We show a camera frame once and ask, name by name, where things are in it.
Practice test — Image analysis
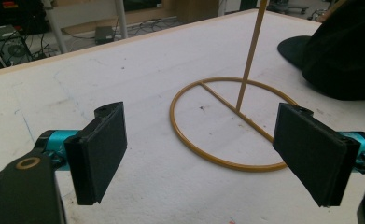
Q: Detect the black computer case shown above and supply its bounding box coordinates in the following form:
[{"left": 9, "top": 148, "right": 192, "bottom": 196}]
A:
[{"left": 0, "top": 24, "right": 35, "bottom": 72}]

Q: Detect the small black box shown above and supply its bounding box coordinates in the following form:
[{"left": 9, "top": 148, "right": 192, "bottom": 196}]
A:
[{"left": 94, "top": 25, "right": 116, "bottom": 45}]

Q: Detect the brown wooden panel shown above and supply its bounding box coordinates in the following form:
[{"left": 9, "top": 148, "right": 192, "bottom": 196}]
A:
[{"left": 174, "top": 0, "right": 220, "bottom": 24}]

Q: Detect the black cap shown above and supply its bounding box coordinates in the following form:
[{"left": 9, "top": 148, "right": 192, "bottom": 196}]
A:
[{"left": 276, "top": 0, "right": 365, "bottom": 101}]

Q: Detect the wheeled stand base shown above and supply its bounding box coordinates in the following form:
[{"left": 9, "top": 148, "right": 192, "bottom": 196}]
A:
[{"left": 266, "top": 0, "right": 309, "bottom": 15}]

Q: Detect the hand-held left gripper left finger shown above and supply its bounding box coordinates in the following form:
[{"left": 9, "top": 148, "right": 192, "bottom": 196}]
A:
[{"left": 35, "top": 101, "right": 128, "bottom": 206}]

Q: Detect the gold metal hat stand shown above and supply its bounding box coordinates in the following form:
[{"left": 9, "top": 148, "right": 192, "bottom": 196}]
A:
[{"left": 169, "top": 0, "right": 300, "bottom": 173}]

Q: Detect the white metal pole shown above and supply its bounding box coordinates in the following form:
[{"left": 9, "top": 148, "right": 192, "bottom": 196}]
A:
[
  {"left": 114, "top": 0, "right": 129, "bottom": 40},
  {"left": 42, "top": 0, "right": 69, "bottom": 54}
]

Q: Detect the black cables bundle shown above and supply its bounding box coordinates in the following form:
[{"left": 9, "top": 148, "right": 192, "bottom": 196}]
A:
[{"left": 120, "top": 16, "right": 184, "bottom": 36}]

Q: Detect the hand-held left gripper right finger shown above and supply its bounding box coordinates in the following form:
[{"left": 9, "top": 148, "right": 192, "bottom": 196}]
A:
[{"left": 273, "top": 102, "right": 365, "bottom": 208}]

